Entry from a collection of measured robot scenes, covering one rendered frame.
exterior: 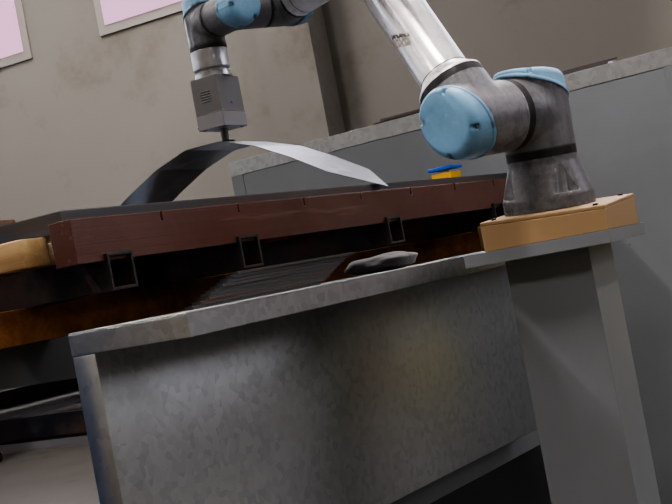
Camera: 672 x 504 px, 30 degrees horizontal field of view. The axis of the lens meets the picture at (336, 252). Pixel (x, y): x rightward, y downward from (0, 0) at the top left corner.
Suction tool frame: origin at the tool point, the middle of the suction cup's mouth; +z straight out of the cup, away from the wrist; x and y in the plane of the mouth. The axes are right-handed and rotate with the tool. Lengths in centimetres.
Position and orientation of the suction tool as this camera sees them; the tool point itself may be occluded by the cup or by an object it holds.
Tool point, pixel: (228, 151)
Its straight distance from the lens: 254.1
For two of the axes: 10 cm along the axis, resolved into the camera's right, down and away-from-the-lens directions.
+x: 8.6, -1.7, -4.8
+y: -4.8, 0.7, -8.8
